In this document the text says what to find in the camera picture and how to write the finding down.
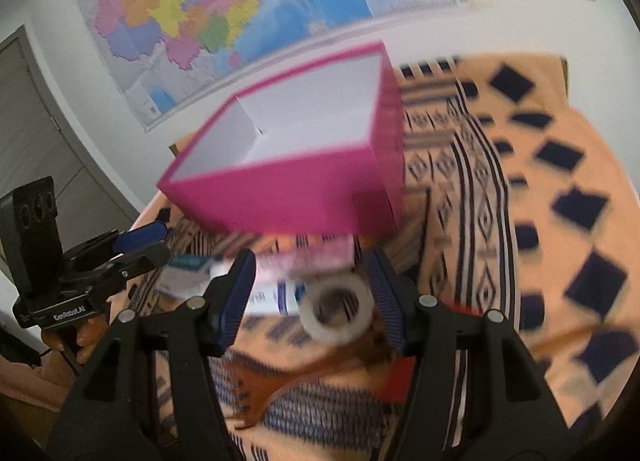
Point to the white tube with blue print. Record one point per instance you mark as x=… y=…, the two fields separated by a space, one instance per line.
x=275 y=298

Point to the orange patterned blanket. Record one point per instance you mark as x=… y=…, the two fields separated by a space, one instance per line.
x=602 y=151

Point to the pink cardboard box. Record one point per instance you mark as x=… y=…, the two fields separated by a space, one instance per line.
x=280 y=191

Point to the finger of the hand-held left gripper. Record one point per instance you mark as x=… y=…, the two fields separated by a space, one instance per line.
x=141 y=236
x=146 y=258

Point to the pink packet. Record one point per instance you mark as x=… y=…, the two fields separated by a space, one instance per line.
x=310 y=258

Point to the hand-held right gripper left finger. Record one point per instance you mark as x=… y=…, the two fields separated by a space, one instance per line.
x=241 y=291

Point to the person's left hand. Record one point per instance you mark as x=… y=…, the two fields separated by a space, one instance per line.
x=86 y=337

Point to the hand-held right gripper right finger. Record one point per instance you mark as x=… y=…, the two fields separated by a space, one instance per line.
x=385 y=288

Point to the brown wooden comb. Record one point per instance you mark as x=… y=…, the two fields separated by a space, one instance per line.
x=260 y=386

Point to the blue and white small box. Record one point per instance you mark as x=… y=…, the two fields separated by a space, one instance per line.
x=185 y=272

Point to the white tape roll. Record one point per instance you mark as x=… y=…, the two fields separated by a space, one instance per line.
x=312 y=322

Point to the colourful wall map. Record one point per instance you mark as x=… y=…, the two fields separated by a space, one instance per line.
x=200 y=6

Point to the person's left forearm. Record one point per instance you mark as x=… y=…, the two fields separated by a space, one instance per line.
x=27 y=381

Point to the grey door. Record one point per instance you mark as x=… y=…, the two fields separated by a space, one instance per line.
x=40 y=141

